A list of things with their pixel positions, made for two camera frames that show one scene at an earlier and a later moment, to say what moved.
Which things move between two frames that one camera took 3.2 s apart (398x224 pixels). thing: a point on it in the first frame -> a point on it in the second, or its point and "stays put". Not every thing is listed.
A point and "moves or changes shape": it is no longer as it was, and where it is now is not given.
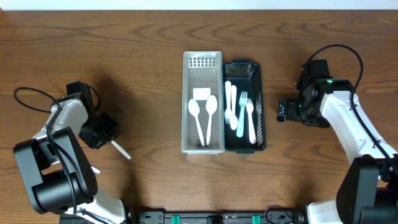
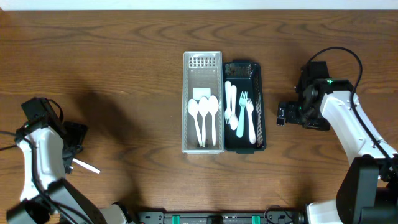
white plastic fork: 228,112 stays put
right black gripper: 283,111 stays put
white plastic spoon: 211,105 moves or changes shape
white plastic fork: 242,101 stays put
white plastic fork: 250,108 stays put
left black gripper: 104,131 -> 76,140
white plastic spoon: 120,149 -> 203,107
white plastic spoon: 194,109 stays put
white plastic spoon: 234,122 stays put
